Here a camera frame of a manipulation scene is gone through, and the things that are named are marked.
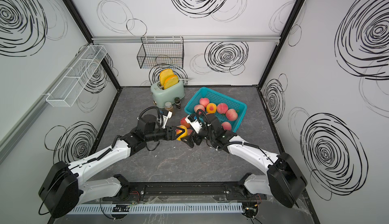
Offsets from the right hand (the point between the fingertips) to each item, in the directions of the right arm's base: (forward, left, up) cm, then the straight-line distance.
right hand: (186, 133), depth 78 cm
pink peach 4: (+19, -27, -10) cm, 34 cm away
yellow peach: (+23, -14, -9) cm, 29 cm away
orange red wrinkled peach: (+13, +4, -12) cm, 18 cm away
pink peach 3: (+24, -21, -9) cm, 33 cm away
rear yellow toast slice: (+38, +17, +6) cm, 43 cm away
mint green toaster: (+28, +20, -4) cm, 35 cm away
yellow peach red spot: (-2, +3, +4) cm, 6 cm away
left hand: (0, +3, +2) cm, 3 cm away
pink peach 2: (+24, -5, -9) cm, 26 cm away
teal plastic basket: (+33, -18, -9) cm, 38 cm away
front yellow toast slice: (+34, +13, +4) cm, 37 cm away
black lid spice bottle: (+26, +9, -8) cm, 29 cm away
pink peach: (+30, -9, -11) cm, 33 cm away
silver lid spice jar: (+21, +14, -6) cm, 26 cm away
